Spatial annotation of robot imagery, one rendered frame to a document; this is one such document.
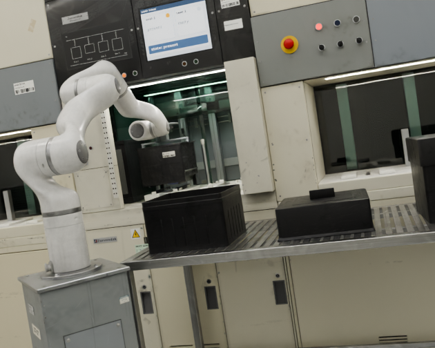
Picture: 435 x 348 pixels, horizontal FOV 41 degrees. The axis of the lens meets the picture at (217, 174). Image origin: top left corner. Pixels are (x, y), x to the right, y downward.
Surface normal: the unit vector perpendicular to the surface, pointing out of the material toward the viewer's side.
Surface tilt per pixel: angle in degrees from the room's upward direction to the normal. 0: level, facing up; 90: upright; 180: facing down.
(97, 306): 90
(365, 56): 90
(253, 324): 90
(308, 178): 90
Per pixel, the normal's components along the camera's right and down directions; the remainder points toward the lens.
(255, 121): -0.26, 0.09
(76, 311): 0.50, -0.03
